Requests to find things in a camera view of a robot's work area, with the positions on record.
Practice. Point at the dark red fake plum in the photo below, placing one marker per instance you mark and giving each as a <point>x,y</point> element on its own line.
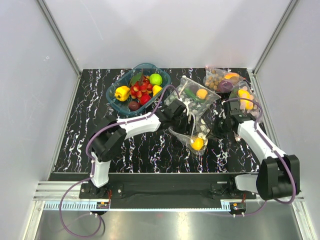
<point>134,106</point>

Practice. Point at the zip bag with yellow food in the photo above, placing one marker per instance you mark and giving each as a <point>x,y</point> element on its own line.
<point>249,103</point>

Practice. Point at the yellow fake pear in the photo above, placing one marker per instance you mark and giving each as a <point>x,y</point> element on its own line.
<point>155,90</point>

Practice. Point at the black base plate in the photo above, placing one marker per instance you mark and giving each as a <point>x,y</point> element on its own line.
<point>166,191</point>

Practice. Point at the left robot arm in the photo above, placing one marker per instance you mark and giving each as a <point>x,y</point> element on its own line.
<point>104,144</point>

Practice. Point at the yellow fake lemon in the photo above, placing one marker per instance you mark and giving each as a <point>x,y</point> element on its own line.
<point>197,144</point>

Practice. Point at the green fake apple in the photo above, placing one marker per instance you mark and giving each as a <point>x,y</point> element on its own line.
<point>156,79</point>

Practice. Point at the polka dot zip bag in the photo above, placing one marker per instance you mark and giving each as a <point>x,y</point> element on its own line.
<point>200,131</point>

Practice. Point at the red fake pomegranate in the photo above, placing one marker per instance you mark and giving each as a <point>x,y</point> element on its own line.
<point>144,99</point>

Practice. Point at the teal transparent plastic tub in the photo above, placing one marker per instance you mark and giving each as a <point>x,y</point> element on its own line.
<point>122,107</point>

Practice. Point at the zip bag with purple food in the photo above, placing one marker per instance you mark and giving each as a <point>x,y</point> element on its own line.
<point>221,81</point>

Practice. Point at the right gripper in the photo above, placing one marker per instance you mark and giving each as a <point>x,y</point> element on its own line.
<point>214,134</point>

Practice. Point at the aluminium frame post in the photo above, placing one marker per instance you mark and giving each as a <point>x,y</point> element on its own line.
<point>58,35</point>
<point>277,31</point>

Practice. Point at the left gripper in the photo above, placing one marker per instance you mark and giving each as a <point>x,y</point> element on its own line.
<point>187,129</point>

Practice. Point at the aluminium frame post right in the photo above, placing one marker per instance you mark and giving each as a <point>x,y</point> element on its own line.
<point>277,31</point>

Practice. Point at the green patterned zip bag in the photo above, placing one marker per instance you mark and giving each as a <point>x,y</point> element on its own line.
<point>195,96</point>

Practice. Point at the aluminium frame post left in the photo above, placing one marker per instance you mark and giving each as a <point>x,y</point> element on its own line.
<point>58,35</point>

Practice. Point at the yellow fake bell pepper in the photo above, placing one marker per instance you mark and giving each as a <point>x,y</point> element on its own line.
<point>122,93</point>

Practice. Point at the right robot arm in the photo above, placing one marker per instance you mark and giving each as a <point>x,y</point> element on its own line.
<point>278,177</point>

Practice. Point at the aluminium front rail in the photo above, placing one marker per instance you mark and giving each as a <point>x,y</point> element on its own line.
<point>58,195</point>

